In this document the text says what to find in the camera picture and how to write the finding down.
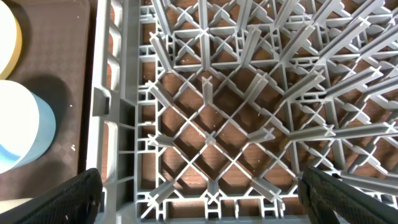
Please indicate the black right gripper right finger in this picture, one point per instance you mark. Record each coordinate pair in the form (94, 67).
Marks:
(325, 198)

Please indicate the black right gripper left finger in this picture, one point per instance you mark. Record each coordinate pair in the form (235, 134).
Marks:
(78, 200)

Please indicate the light blue bowl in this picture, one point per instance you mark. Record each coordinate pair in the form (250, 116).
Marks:
(28, 126)

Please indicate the white green cup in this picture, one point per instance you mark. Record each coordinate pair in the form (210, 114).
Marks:
(12, 205)

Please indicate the grey dishwasher rack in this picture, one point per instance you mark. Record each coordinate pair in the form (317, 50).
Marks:
(210, 111)

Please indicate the dark brown serving tray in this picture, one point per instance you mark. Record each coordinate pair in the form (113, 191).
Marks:
(56, 64)

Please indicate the yellow plate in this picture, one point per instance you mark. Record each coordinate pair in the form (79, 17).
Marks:
(11, 41)

